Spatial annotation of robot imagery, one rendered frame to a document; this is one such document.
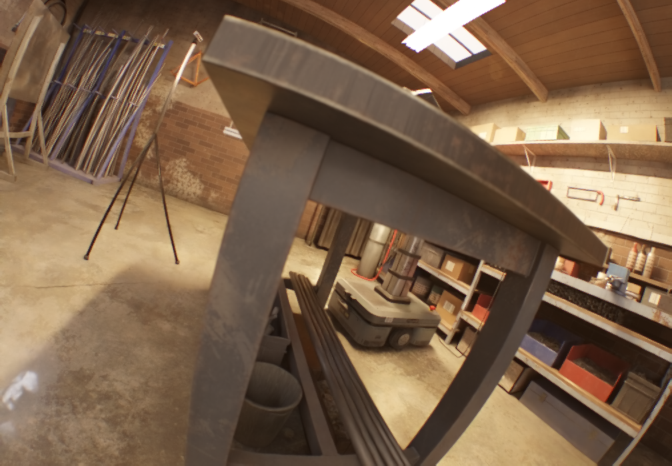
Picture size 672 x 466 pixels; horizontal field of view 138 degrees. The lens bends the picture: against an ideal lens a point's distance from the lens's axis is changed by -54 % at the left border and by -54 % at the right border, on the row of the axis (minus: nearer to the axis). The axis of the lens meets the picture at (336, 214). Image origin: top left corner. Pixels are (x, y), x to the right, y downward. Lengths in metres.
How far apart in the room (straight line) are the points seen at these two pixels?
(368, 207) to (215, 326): 0.25
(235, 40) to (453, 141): 0.21
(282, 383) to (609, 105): 3.20
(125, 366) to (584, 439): 2.11
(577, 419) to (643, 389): 0.41
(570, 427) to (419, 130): 1.79
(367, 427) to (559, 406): 1.30
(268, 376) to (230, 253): 0.65
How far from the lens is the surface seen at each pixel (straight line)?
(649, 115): 2.95
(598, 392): 1.76
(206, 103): 4.23
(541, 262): 0.64
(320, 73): 0.23
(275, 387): 0.94
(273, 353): 1.06
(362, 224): 4.02
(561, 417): 1.88
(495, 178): 0.32
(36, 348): 1.16
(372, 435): 0.81
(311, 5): 3.85
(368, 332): 1.62
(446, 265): 2.54
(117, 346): 1.18
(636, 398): 1.73
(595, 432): 1.83
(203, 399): 0.46
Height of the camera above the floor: 0.77
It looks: 3 degrees down
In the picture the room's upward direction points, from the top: 20 degrees clockwise
